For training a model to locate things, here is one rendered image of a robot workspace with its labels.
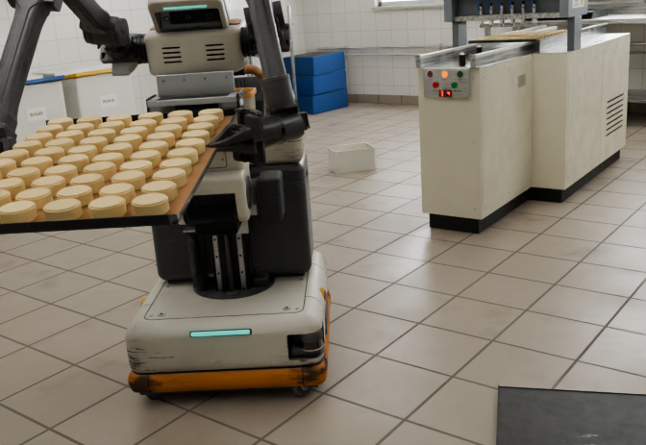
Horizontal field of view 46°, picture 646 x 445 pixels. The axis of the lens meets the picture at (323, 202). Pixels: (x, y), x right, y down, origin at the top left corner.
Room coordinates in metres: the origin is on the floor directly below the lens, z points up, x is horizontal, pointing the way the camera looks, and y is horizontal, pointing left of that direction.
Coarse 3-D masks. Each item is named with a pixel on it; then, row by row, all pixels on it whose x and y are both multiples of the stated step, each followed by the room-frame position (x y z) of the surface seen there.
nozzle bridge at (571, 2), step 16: (448, 0) 4.45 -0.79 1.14; (464, 0) 4.48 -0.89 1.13; (480, 0) 4.43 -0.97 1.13; (496, 0) 4.37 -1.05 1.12; (512, 0) 4.31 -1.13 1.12; (528, 0) 4.26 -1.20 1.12; (544, 0) 4.20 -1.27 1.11; (560, 0) 4.07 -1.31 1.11; (576, 0) 4.14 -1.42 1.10; (448, 16) 4.45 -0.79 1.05; (464, 16) 4.43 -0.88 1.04; (480, 16) 4.37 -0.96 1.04; (496, 16) 4.31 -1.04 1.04; (512, 16) 4.26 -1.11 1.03; (528, 16) 4.21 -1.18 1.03; (544, 16) 4.15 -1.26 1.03; (560, 16) 4.07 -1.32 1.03; (576, 16) 4.15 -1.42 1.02; (464, 32) 4.60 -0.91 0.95; (576, 32) 4.15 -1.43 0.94; (576, 48) 4.16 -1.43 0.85
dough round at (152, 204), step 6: (138, 198) 1.01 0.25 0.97; (144, 198) 1.01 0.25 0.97; (150, 198) 1.01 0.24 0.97; (156, 198) 1.01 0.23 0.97; (162, 198) 1.01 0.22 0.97; (132, 204) 1.00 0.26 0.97; (138, 204) 0.99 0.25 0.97; (144, 204) 0.99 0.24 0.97; (150, 204) 0.99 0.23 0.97; (156, 204) 0.99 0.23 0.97; (162, 204) 1.00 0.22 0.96; (168, 204) 1.01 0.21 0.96; (138, 210) 0.99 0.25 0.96; (144, 210) 0.98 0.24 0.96; (150, 210) 0.99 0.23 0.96; (156, 210) 0.99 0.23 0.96; (162, 210) 0.99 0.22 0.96
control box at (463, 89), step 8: (424, 72) 3.74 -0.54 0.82; (440, 72) 3.69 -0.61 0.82; (448, 72) 3.66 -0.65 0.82; (456, 72) 3.64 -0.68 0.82; (464, 72) 3.61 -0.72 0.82; (424, 80) 3.74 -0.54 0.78; (432, 80) 3.72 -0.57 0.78; (440, 80) 3.69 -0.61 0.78; (448, 80) 3.66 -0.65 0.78; (456, 80) 3.64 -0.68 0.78; (464, 80) 3.61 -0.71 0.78; (424, 88) 3.74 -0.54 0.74; (432, 88) 3.72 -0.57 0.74; (440, 88) 3.69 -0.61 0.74; (448, 88) 3.66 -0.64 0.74; (456, 88) 3.64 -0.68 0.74; (464, 88) 3.61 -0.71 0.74; (424, 96) 3.75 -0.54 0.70; (432, 96) 3.72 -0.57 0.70; (440, 96) 3.69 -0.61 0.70; (448, 96) 3.66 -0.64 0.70; (456, 96) 3.64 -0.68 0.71; (464, 96) 3.61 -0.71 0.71
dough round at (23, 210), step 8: (0, 208) 1.01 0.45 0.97; (8, 208) 1.01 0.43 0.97; (16, 208) 1.01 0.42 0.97; (24, 208) 1.01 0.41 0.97; (32, 208) 1.01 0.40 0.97; (0, 216) 1.00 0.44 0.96; (8, 216) 0.99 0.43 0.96; (16, 216) 0.99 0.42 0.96; (24, 216) 1.00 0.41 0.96; (32, 216) 1.01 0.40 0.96
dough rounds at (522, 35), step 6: (552, 30) 4.64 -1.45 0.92; (564, 30) 4.57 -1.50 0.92; (492, 36) 4.50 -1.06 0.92; (498, 36) 4.46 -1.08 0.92; (504, 36) 4.45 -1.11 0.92; (510, 36) 4.41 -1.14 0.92; (516, 36) 4.36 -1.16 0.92; (522, 36) 4.37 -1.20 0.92; (528, 36) 4.30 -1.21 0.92; (534, 36) 4.28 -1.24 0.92; (540, 36) 4.25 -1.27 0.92; (546, 36) 4.30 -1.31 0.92; (552, 36) 4.39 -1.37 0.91
